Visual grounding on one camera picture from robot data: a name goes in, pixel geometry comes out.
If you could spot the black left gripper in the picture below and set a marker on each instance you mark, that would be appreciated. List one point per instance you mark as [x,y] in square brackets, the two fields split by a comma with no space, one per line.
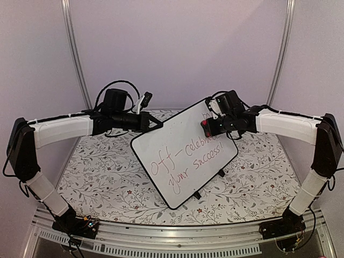
[145,117]

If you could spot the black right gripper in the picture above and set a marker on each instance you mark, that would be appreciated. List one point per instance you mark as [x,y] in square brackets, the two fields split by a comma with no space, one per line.
[213,131]

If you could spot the red black whiteboard eraser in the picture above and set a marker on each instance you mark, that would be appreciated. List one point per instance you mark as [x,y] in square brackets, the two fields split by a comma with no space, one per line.
[205,126]

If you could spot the white dry-erase whiteboard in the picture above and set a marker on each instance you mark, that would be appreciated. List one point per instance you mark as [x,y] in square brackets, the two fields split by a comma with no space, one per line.
[179,159]

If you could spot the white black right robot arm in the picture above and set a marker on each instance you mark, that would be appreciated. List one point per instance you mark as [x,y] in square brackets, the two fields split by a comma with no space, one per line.
[231,114]

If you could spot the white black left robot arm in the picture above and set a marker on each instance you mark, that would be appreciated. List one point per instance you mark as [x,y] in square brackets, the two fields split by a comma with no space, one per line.
[30,148]

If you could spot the floral patterned table mat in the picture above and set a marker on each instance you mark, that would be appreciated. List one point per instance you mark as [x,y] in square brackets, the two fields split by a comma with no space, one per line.
[104,179]

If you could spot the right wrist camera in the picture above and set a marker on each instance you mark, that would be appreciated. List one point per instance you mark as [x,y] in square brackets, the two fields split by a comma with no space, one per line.
[213,107]

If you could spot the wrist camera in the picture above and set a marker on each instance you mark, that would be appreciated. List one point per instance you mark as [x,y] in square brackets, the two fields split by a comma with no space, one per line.
[142,102]
[213,107]

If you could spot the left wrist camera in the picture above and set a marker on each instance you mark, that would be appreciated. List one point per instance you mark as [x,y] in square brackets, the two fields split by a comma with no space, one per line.
[142,102]

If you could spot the right aluminium frame post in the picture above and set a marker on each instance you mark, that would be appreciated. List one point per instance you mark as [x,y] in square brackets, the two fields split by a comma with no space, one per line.
[287,27]

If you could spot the aluminium frame post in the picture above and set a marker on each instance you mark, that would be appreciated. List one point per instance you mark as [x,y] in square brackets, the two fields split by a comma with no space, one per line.
[74,52]
[287,27]

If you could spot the aluminium front rail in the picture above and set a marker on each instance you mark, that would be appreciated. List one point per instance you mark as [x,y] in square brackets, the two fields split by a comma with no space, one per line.
[130,240]

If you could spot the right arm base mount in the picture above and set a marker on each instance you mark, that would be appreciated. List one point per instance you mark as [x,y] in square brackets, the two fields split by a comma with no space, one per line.
[289,223]

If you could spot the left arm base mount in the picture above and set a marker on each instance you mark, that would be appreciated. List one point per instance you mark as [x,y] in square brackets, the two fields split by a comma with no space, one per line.
[72,224]

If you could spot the left aluminium frame post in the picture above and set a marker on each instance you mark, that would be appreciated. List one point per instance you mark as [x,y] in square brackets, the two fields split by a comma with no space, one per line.
[74,52]

